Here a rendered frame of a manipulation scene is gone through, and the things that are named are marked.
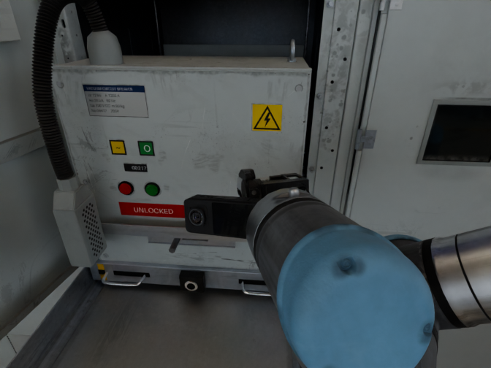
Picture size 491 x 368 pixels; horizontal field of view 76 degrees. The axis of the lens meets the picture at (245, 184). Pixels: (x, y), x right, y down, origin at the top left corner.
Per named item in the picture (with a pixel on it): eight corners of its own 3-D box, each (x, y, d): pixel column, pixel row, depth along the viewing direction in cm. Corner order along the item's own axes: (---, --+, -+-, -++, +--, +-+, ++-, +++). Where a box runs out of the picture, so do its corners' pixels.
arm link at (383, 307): (325, 433, 19) (269, 295, 16) (272, 308, 31) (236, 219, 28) (463, 366, 19) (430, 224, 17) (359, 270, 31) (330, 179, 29)
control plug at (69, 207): (92, 268, 66) (70, 196, 58) (70, 266, 67) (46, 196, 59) (109, 244, 73) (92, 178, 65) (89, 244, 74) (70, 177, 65)
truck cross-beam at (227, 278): (301, 294, 78) (303, 276, 75) (93, 280, 82) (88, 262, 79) (300, 280, 82) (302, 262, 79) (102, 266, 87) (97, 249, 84)
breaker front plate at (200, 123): (291, 280, 76) (310, 73, 54) (99, 266, 80) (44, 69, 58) (291, 275, 77) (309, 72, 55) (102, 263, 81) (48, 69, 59)
